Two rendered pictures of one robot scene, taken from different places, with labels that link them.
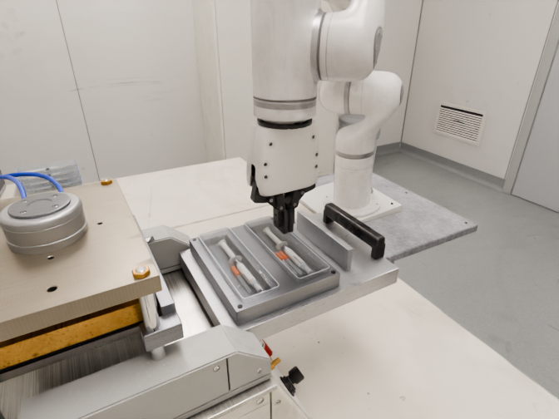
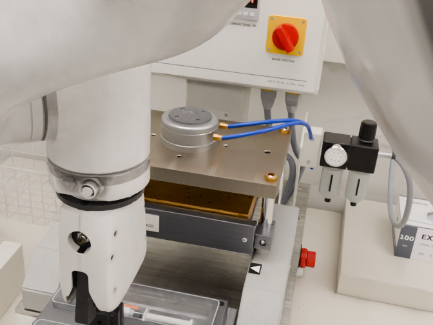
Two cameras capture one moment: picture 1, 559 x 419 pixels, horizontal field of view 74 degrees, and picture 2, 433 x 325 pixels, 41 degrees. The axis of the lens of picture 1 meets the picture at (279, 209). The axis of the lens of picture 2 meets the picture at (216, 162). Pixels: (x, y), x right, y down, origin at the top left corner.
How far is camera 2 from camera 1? 0.91 m
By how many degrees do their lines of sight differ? 107
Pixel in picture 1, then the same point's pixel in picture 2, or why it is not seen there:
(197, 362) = (55, 229)
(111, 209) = (198, 165)
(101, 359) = (163, 248)
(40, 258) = (158, 132)
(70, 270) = not seen: hidden behind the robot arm
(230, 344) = (45, 246)
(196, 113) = not seen: outside the picture
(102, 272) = not seen: hidden behind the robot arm
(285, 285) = (51, 315)
